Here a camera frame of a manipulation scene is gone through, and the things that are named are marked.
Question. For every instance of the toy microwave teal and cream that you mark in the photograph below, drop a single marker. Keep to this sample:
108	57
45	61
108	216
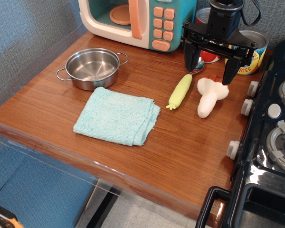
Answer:
149	24

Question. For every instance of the white toy mushroom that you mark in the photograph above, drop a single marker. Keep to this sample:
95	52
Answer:
211	90

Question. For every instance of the small steel pot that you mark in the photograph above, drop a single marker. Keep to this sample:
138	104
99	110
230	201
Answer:
91	68

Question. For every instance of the light blue folded cloth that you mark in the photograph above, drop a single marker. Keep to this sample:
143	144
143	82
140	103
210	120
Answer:
117	117

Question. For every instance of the black toy stove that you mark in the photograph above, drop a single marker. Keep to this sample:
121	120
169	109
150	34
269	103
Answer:
257	195

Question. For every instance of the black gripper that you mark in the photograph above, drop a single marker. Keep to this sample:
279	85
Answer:
220	35

